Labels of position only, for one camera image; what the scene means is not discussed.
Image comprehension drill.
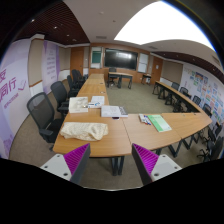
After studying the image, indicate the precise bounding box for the white whiteboard right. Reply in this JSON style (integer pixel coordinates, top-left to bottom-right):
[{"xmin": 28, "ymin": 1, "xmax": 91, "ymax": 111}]
[{"xmin": 138, "ymin": 53, "xmax": 148, "ymax": 73}]

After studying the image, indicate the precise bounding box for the white paper stack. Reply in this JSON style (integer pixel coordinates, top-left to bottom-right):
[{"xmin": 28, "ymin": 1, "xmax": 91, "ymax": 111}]
[{"xmin": 88, "ymin": 96, "xmax": 105, "ymax": 108}]

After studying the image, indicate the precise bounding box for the black chair behind desk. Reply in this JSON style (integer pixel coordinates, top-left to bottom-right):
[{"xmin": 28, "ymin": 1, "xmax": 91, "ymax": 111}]
[{"xmin": 108, "ymin": 67, "xmax": 118, "ymax": 84}]

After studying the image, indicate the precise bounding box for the markers pack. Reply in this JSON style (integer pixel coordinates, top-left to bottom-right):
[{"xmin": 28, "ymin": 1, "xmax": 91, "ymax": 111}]
[{"xmin": 139, "ymin": 114, "xmax": 151, "ymax": 125}]

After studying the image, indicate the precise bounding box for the long wooden table row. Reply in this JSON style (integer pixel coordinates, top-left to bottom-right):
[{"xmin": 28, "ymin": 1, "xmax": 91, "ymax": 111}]
[{"xmin": 52, "ymin": 73, "xmax": 133, "ymax": 177}]

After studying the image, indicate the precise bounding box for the white book stack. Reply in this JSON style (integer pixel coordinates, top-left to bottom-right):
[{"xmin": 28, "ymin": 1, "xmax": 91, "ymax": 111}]
[{"xmin": 101, "ymin": 105, "xmax": 128, "ymax": 117}]

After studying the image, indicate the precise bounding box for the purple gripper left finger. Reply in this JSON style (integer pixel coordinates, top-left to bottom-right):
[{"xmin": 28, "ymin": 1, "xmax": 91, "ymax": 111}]
[{"xmin": 41, "ymin": 144, "xmax": 90, "ymax": 184}]

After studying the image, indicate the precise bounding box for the purple wall banner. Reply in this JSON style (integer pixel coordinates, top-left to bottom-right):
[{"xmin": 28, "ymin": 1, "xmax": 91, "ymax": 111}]
[{"xmin": 0, "ymin": 39, "xmax": 31, "ymax": 159}]

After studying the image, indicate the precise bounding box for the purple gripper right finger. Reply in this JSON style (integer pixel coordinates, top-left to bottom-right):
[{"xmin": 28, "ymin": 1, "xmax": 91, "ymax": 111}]
[{"xmin": 132, "ymin": 144, "xmax": 181, "ymax": 185}]

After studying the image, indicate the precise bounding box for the large black wall screen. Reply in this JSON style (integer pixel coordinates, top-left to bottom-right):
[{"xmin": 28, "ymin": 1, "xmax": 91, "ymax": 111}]
[{"xmin": 104, "ymin": 48, "xmax": 138, "ymax": 70}]

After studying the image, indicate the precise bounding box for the black chair right side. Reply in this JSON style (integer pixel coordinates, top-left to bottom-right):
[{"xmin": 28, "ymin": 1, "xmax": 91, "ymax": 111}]
[{"xmin": 196, "ymin": 121, "xmax": 224, "ymax": 163}]

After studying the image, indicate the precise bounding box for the cream crumpled towel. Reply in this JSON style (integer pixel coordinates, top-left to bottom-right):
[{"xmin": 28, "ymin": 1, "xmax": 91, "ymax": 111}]
[{"xmin": 60, "ymin": 122, "xmax": 109, "ymax": 141}]

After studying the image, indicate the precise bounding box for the wooden front desk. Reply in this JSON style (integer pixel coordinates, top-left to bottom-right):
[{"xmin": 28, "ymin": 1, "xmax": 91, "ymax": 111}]
[{"xmin": 117, "ymin": 72, "xmax": 133, "ymax": 89}]

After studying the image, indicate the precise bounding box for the right curved wooden table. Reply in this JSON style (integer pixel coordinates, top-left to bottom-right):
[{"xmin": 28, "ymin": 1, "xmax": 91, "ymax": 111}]
[{"xmin": 121, "ymin": 80, "xmax": 213, "ymax": 159}]

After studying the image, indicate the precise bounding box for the black mesh office chair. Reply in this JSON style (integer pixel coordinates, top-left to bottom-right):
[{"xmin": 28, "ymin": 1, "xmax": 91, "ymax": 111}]
[{"xmin": 27, "ymin": 92, "xmax": 63, "ymax": 143}]

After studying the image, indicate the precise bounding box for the green booklet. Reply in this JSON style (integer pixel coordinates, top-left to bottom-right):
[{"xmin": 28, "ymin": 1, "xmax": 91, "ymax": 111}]
[{"xmin": 148, "ymin": 114, "xmax": 172, "ymax": 132}]

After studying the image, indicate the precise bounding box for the green notice board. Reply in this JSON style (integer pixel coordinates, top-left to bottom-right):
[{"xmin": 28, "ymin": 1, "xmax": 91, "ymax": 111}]
[{"xmin": 92, "ymin": 51, "xmax": 101, "ymax": 63}]

